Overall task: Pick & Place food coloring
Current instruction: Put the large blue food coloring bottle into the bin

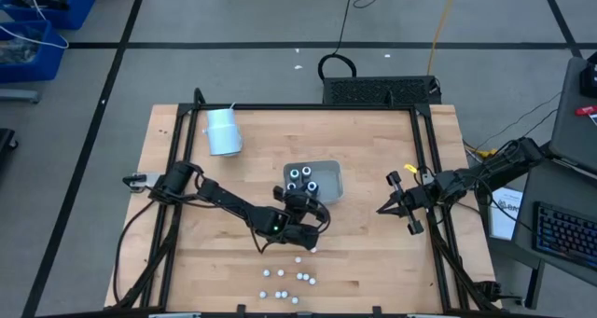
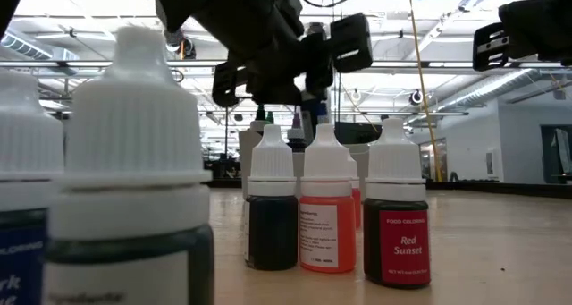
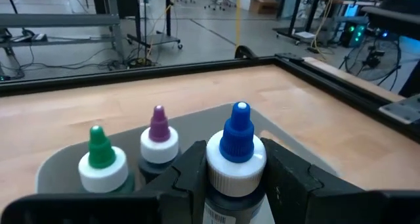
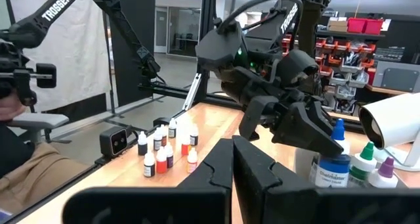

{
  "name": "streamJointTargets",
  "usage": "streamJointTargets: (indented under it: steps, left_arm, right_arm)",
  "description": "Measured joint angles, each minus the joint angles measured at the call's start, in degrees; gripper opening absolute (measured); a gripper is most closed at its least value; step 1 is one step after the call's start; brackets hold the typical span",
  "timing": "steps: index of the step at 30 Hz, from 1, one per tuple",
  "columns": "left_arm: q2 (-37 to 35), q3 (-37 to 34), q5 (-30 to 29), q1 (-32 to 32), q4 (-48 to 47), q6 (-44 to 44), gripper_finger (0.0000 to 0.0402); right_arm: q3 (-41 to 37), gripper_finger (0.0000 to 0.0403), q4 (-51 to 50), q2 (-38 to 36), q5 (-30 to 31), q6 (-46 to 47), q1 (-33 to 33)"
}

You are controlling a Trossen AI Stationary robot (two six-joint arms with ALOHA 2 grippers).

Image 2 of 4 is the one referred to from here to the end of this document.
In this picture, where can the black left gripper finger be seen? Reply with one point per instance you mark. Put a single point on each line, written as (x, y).
(327, 63)
(313, 63)

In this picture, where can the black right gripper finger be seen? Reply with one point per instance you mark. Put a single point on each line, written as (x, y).
(523, 27)

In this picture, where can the large green-capped colouring bottle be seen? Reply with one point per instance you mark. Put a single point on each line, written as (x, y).
(270, 117)

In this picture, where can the large purple-capped colouring bottle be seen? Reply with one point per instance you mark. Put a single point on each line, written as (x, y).
(296, 121)

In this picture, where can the small orange dropper bottle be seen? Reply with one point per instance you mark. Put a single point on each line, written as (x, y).
(345, 233)

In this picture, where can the small Red Sunset dropper bottle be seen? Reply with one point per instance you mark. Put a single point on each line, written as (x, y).
(404, 247)

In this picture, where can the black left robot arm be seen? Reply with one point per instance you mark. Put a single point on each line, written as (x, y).
(214, 14)

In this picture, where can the white column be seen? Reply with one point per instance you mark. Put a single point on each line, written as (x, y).
(307, 119)

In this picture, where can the grey plastic tray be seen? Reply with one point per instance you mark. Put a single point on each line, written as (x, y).
(246, 162)

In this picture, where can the long ceiling light strip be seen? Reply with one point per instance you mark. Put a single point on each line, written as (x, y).
(424, 64)

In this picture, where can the dark window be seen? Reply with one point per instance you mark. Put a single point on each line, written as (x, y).
(556, 155)

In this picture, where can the glass door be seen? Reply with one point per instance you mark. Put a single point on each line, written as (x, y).
(435, 159)

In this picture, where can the small dark green dropper bottle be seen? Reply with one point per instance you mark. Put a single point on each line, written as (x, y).
(134, 139)

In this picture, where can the small black dropper bottle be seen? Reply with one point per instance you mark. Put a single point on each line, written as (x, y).
(271, 233)

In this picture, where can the small dark blue dropper bottle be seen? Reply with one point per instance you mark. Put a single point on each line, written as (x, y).
(27, 139)

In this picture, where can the black table frame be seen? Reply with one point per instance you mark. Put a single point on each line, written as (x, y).
(491, 188)

